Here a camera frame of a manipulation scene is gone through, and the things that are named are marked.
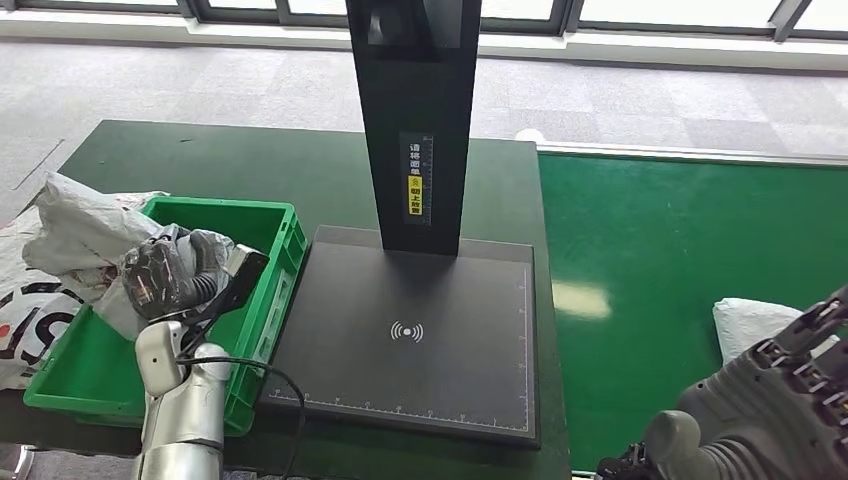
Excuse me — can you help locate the white window sill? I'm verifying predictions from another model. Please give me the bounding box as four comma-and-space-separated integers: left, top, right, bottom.
0, 9, 848, 74

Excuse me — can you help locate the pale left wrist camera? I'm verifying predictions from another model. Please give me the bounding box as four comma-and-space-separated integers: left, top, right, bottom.
215, 245, 272, 313

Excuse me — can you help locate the black inbound scanner machine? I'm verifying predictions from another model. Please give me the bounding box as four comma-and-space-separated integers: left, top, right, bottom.
260, 0, 539, 450

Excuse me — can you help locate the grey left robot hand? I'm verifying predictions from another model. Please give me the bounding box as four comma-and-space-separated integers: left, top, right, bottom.
121, 225, 238, 324

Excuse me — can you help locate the large white printed bag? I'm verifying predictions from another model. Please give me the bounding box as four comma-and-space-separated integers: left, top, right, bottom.
0, 190, 167, 392

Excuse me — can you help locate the silver conveyor side rail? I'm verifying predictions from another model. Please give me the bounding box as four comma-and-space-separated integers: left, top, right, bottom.
536, 140, 848, 167

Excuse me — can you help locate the grey parcel bag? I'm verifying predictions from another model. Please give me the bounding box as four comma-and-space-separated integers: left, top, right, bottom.
21, 170, 240, 342
712, 297, 839, 367

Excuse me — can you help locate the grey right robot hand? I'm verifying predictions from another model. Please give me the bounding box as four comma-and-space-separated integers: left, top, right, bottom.
642, 284, 848, 480

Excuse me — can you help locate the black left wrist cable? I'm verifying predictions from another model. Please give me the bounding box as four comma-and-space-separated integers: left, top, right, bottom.
175, 356, 307, 480

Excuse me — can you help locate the green conveyor belt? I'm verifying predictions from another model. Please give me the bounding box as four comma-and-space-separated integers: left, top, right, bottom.
537, 152, 848, 480

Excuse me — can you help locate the yellow black label strip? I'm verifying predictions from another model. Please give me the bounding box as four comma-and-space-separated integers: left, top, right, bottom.
398, 132, 435, 228

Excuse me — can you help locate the green plastic crate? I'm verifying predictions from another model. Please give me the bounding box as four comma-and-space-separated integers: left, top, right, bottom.
23, 195, 309, 439

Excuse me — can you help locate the metal table foot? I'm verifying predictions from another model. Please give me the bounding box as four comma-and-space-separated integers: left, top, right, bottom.
0, 445, 38, 480

